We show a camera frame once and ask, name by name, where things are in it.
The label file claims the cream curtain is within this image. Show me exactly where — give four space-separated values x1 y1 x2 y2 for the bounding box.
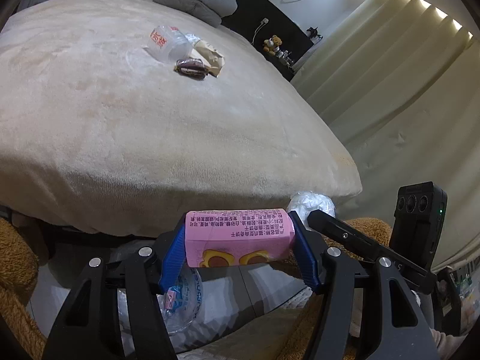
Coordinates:
290 0 480 271

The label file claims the group of small bottles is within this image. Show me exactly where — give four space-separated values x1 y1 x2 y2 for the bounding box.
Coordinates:
275 49 297 68

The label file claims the purple snack wrapper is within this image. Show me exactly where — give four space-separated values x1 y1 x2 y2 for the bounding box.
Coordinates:
173 58 209 80

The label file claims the person's leg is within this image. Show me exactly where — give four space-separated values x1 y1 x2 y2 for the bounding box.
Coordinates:
279 217 394 360
0 217 49 349

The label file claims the black headboard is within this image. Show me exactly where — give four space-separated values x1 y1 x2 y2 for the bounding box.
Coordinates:
210 0 323 79

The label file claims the person's right leg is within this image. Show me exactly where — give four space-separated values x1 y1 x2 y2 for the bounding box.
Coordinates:
279 217 394 360

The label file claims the white plastic bag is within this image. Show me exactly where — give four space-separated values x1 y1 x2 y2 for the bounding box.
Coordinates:
287 191 335 229

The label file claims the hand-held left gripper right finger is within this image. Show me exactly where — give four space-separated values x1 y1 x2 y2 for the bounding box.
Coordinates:
289 210 441 360

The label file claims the white charger with cable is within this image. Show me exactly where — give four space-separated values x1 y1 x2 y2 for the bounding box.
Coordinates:
252 17 270 44

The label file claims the brown paper bag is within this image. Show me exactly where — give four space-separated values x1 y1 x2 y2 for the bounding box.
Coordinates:
193 39 226 77

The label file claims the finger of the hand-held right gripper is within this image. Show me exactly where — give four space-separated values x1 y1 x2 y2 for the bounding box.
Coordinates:
307 210 391 263

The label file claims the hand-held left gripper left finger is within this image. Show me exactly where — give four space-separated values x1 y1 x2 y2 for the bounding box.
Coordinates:
41 227 188 360

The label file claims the person's left leg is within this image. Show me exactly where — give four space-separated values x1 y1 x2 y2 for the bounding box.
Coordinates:
0 217 49 349

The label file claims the bed with beige blanket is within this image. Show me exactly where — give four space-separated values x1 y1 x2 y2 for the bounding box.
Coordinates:
0 0 362 239

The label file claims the clear plastic bottle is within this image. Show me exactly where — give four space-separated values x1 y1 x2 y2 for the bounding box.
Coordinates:
144 25 194 62

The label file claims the bin with clear plastic liner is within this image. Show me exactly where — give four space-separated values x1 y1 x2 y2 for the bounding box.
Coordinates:
118 266 205 336

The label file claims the grey pillow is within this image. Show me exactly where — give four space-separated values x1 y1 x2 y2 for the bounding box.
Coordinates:
154 0 222 28

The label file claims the brown teddy bear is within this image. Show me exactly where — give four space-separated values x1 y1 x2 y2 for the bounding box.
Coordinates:
262 35 283 54

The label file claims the pink carton box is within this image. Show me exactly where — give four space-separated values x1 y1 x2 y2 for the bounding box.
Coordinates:
185 208 297 269

